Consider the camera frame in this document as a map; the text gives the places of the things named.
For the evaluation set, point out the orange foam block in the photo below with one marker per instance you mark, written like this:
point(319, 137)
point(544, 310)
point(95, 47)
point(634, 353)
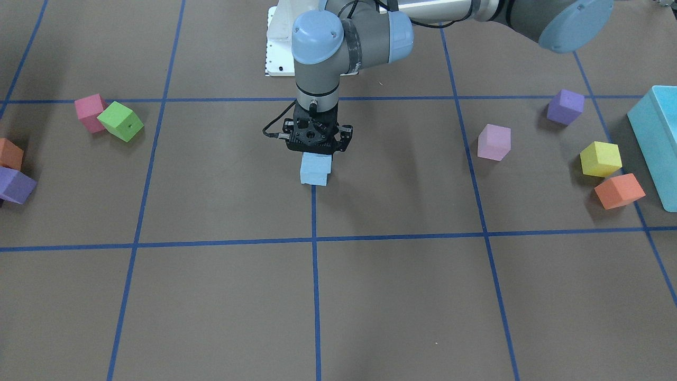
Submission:
point(619, 191)
point(11, 155)

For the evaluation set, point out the teal plastic bin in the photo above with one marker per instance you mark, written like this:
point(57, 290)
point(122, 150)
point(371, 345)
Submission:
point(653, 120)

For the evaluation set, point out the yellow foam block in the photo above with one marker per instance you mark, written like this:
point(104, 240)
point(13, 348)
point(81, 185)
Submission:
point(600, 159)

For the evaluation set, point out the light blue block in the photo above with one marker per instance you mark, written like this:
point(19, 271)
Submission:
point(314, 178)
point(315, 163)

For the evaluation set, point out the dark pink foam block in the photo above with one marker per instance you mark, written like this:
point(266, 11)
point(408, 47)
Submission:
point(88, 110)

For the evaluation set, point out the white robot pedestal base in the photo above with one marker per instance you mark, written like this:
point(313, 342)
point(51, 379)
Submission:
point(279, 61)

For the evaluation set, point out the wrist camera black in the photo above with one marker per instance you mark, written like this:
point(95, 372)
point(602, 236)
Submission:
point(346, 134)

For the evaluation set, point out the green foam block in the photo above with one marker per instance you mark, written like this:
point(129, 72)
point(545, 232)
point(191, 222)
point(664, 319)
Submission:
point(120, 121)

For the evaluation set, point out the light pink foam block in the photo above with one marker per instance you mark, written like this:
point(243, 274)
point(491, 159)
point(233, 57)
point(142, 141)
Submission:
point(494, 142)

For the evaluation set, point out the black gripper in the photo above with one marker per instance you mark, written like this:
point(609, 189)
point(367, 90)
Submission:
point(346, 134)

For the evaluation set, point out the purple foam block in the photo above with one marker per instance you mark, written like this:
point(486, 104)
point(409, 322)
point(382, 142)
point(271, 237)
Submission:
point(16, 187)
point(565, 107)

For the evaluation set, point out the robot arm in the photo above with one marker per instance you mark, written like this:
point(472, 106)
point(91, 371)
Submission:
point(336, 38)

